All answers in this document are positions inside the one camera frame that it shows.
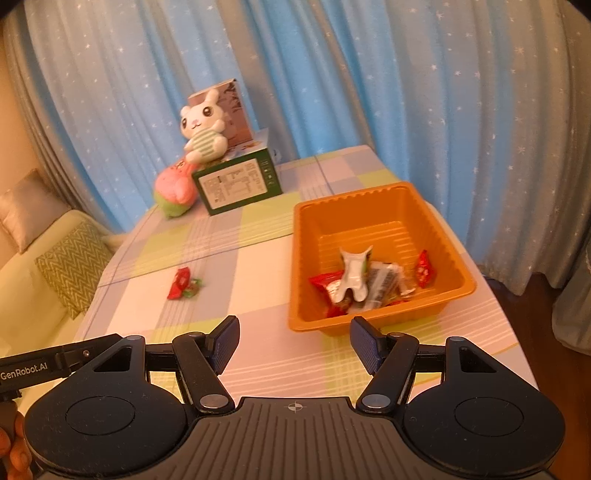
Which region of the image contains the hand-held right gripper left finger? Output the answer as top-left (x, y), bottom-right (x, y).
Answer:
top-left (91, 315), bottom-right (242, 414)

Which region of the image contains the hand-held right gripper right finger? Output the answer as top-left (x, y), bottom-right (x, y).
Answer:
top-left (350, 316), bottom-right (502, 414)

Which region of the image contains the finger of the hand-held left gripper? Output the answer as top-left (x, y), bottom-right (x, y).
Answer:
top-left (62, 333), bottom-right (124, 377)

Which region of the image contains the red and white candy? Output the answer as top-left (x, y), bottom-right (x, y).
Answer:
top-left (325, 295), bottom-right (354, 319)

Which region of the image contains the dark clear snack packet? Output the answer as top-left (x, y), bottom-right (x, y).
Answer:
top-left (365, 261), bottom-right (417, 311)

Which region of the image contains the silver foil snack packet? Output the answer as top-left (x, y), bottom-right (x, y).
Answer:
top-left (333, 246), bottom-right (374, 306)

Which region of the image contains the orange plastic tray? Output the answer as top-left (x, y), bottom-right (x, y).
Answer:
top-left (288, 181), bottom-right (478, 337)

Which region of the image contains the person's left hand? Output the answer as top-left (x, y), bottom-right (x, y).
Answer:
top-left (0, 408), bottom-right (34, 480)

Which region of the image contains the pale green sofa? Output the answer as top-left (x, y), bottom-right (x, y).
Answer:
top-left (0, 208), bottom-right (126, 361)

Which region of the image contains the large red candy packet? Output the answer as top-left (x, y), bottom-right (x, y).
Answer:
top-left (167, 266), bottom-right (193, 301)

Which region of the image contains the green chevron cushion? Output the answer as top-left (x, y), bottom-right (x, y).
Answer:
top-left (34, 220), bottom-right (114, 320)

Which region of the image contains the plaid tablecloth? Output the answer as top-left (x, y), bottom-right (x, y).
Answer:
top-left (73, 144), bottom-right (540, 408)

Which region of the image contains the small red candy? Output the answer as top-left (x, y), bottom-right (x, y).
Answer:
top-left (414, 248), bottom-right (437, 289)

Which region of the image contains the grey cushion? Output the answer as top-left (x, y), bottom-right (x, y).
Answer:
top-left (0, 168), bottom-right (59, 254)

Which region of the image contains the green cardboard box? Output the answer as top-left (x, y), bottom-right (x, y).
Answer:
top-left (191, 128), bottom-right (284, 217)

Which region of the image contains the pink and green plush toy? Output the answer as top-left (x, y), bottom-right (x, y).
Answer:
top-left (153, 157), bottom-right (197, 218)

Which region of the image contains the white plush bunny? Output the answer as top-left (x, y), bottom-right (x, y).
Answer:
top-left (180, 89), bottom-right (232, 164)

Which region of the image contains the brown printed box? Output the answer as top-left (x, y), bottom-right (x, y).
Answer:
top-left (188, 79), bottom-right (256, 149)

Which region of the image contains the grey star curtain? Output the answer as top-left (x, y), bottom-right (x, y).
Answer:
top-left (457, 0), bottom-right (591, 344)
top-left (0, 14), bottom-right (127, 234)

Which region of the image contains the blue star curtain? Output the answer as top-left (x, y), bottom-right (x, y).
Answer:
top-left (28, 0), bottom-right (485, 234)

